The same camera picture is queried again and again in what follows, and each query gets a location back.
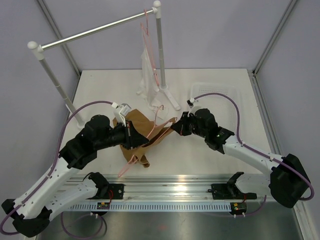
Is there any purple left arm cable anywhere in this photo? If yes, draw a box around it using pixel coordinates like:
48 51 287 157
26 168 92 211
0 100 115 235

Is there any pink wire hanger with white top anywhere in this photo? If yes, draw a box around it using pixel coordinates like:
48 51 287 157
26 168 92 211
140 9 160 87

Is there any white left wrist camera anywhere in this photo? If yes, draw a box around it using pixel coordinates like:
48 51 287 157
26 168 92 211
111 102 132 126

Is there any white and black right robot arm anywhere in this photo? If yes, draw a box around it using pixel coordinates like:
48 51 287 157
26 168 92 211
171 108 315 208

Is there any clear plastic basket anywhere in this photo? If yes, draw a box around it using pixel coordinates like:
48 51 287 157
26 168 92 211
190 82 243 133

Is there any aluminium mounting rail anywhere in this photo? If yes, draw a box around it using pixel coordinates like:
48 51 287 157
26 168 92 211
69 173 266 202

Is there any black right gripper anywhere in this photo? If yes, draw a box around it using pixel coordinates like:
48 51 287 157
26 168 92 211
172 111 208 139

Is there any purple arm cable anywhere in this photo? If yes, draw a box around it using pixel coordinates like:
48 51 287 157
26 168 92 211
194 92 316 202
0 100 115 235

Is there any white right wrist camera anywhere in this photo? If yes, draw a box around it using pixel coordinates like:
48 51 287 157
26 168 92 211
187 97 201 111

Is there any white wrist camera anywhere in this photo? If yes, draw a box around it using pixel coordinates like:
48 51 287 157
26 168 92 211
187 97 201 111
111 102 132 126

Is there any white slotted cable duct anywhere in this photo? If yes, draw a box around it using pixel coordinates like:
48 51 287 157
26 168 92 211
67 201 231 212

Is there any white tank top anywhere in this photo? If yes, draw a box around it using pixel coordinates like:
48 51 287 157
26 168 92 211
136 47 169 120

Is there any brown tank top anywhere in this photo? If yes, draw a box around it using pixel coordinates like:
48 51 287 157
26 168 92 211
111 107 177 169

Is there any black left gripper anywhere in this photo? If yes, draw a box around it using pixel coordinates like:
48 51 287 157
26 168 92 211
95 119 150 151

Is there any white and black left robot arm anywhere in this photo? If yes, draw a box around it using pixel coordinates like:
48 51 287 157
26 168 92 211
1 115 149 238

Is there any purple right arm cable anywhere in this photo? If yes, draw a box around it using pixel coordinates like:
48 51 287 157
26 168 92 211
194 92 316 202

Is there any silver white clothes rack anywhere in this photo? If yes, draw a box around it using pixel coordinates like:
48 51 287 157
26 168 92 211
27 0 181 127

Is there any purple floor cable loop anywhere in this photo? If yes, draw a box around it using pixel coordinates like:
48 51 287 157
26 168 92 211
60 212 109 238

